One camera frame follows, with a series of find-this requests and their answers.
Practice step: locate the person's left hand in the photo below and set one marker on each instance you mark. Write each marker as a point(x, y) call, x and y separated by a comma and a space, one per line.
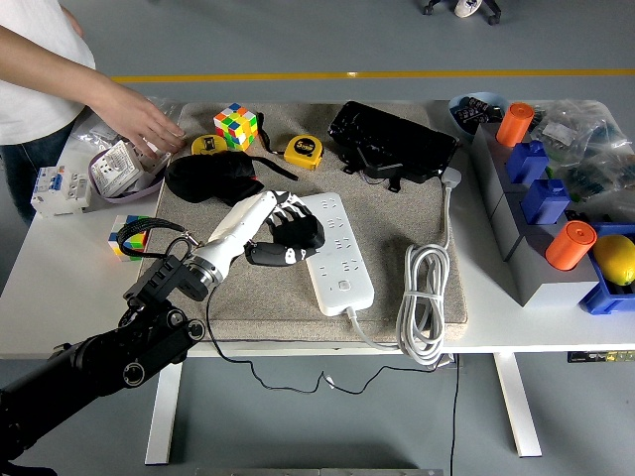
point(139, 124)

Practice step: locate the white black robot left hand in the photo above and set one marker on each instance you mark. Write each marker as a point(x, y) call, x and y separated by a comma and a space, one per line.
point(238, 228)

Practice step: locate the white wall socket small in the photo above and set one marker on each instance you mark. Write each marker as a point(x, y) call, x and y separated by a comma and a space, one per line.
point(155, 164)

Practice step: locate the black plug adapter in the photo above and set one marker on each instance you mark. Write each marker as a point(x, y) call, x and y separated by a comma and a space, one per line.
point(302, 234)

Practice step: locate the white power strip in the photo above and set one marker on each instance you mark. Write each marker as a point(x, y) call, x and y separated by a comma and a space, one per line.
point(342, 277)

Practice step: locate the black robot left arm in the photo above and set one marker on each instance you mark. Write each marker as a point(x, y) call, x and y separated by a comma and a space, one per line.
point(99, 357)

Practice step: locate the black circuit board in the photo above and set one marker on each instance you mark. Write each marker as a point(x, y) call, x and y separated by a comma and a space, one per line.
point(471, 113)

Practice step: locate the clear bag of metal parts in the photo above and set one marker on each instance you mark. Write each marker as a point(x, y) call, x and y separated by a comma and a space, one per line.
point(99, 134)

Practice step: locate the black eye mask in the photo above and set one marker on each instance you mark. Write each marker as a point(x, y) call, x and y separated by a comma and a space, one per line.
point(208, 176)

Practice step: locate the yellow tape measure with sticker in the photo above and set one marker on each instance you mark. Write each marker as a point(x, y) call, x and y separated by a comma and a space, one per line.
point(208, 145)

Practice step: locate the lilac bowl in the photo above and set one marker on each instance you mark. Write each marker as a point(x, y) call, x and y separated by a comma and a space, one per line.
point(129, 199)

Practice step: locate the grey-brown mat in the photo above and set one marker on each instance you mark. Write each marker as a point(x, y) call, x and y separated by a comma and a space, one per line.
point(278, 307)

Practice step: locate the white-edged Rubik's cube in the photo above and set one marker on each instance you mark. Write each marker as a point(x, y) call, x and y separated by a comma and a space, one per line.
point(235, 126)

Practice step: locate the yellow tape measure black label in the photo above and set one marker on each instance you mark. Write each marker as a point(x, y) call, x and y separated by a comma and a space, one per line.
point(303, 151)

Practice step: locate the white circuit breaker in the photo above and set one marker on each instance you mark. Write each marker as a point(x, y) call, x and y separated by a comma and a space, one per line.
point(59, 191)

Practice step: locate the stickerless Rubik's cube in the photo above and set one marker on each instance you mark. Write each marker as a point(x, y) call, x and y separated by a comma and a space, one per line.
point(129, 248)

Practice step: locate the person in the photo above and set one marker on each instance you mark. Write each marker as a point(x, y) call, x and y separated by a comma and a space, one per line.
point(30, 99)

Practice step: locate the black plastic tray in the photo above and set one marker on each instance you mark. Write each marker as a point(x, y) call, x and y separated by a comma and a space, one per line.
point(392, 139)

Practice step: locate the white table leg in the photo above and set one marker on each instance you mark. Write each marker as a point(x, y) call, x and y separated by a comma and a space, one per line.
point(164, 411)
point(518, 406)

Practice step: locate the light blue bowl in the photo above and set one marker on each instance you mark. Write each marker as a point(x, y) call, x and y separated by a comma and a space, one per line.
point(461, 131)

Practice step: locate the orange cylinder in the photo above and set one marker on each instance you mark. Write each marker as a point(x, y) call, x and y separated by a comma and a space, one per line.
point(513, 126)
point(570, 245)

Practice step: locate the blue block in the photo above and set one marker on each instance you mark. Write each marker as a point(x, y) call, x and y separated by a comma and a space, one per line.
point(545, 203)
point(526, 163)

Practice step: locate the grey block holder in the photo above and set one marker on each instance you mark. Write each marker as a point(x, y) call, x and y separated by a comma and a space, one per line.
point(541, 287)

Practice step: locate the white sneaker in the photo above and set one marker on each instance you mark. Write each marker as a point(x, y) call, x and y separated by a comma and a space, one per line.
point(467, 7)

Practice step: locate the clear bag of electronic parts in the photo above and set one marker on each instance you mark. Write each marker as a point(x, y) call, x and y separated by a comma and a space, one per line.
point(570, 129)
point(600, 176)

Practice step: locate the blue storage bin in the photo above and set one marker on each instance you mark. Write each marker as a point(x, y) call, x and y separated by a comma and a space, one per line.
point(602, 301)

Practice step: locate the yellow lemon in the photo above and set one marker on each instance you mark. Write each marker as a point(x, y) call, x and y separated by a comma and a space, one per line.
point(615, 260)

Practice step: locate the black yellow label strip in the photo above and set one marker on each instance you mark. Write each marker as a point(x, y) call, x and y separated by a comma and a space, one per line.
point(600, 356)

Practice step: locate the white wall socket large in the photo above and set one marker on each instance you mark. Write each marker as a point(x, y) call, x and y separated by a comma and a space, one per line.
point(116, 168)

